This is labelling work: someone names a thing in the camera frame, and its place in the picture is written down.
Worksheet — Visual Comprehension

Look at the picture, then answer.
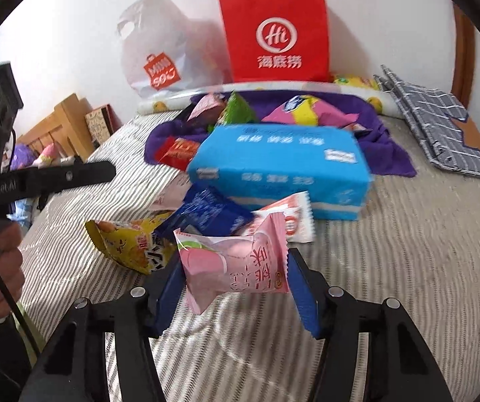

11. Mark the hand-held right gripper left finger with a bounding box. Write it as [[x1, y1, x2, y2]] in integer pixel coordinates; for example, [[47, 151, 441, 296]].
[[18, 255, 188, 402]]

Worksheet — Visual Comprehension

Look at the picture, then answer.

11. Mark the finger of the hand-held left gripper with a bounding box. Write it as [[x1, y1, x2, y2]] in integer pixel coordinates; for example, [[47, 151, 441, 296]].
[[26, 156, 117, 199]]

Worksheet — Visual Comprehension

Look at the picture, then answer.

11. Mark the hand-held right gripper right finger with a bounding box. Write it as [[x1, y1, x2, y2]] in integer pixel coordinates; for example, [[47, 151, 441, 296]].
[[286, 248, 454, 402]]

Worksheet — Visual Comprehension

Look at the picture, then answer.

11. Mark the pink peach snack packet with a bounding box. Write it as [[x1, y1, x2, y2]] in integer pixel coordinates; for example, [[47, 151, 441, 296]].
[[174, 213, 291, 315]]

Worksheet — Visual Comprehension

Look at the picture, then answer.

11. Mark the white red candy packet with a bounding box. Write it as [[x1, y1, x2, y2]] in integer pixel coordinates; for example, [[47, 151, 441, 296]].
[[240, 191, 315, 244]]

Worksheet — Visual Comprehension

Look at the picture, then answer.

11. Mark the blue snack packet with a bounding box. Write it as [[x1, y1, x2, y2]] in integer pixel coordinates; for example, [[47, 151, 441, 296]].
[[155, 185, 254, 237]]

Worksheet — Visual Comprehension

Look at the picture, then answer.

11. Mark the white pink snack packet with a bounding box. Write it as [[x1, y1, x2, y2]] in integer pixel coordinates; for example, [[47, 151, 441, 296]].
[[150, 176, 192, 212]]

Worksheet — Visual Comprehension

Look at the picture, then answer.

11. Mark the red snack packet gold print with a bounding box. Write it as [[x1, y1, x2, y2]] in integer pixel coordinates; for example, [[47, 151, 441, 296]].
[[155, 137, 201, 172]]

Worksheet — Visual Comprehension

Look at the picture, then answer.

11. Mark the purple cloth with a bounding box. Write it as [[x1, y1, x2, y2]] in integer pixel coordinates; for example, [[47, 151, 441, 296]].
[[144, 90, 417, 179]]

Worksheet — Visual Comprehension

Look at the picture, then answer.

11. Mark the green snack packet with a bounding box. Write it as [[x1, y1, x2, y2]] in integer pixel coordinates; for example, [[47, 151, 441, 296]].
[[206, 91, 259, 132]]

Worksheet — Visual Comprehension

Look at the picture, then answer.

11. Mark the pink and yellow snack packet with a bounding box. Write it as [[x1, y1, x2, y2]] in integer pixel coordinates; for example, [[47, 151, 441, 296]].
[[262, 94, 362, 128]]

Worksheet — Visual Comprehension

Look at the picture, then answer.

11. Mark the person's left hand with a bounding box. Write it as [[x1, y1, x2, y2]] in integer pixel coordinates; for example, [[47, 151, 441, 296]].
[[0, 220, 25, 322]]

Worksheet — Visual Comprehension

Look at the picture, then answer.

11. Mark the pink plush toy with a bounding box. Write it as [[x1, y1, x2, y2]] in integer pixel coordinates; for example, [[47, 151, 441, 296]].
[[35, 142, 62, 168]]

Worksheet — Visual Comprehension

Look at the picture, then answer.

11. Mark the wooden headboard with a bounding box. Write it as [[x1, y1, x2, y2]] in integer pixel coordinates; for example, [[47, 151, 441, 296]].
[[16, 94, 98, 164]]

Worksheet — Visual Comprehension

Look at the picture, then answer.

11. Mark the patterned book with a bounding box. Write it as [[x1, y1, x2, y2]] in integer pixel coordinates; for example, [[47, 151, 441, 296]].
[[84, 104, 123, 148]]

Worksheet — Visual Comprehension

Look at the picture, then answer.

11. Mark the striped grey bed sheet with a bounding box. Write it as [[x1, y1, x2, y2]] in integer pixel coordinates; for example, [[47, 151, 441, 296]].
[[14, 111, 480, 402]]

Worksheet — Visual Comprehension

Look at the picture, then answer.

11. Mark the printed paper roll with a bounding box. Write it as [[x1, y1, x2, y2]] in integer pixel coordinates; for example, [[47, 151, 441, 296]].
[[136, 81, 397, 116]]

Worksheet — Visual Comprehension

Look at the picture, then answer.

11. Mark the blue tissue pack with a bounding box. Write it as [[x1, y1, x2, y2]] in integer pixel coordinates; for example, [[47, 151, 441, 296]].
[[187, 123, 373, 221]]

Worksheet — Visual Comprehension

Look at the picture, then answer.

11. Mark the white plastic shopping bag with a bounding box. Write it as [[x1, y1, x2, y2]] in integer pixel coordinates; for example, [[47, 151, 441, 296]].
[[116, 0, 228, 100]]

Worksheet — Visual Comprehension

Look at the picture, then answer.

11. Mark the yellow snack bag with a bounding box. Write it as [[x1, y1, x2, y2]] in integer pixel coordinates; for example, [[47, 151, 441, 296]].
[[332, 73, 381, 91]]

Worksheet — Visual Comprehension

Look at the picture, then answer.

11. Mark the grey checked cloth with star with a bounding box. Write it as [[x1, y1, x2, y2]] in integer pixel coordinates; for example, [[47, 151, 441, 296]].
[[373, 65, 480, 182]]

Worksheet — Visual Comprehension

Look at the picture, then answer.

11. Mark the red paper bag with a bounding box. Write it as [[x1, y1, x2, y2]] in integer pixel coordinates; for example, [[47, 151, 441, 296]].
[[217, 0, 332, 83]]

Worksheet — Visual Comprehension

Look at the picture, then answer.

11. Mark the black cable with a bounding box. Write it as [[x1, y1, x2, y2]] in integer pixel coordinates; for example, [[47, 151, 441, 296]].
[[0, 234, 42, 354]]

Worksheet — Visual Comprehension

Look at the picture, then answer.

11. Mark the brown wooden door frame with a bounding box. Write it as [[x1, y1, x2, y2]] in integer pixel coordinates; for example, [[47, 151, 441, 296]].
[[451, 2, 477, 110]]

